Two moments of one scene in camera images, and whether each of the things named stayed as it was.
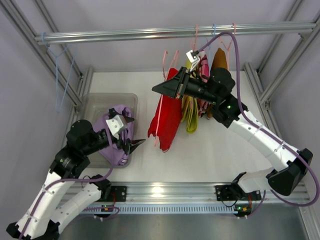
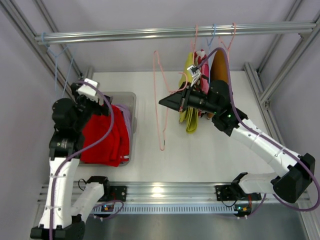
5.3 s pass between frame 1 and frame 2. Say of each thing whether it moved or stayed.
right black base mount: stayed
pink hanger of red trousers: moved
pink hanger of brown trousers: stayed
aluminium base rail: stayed
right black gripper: moved
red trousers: moved
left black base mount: stayed
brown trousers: stayed
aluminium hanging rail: stayed
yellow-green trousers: stayed
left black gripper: moved
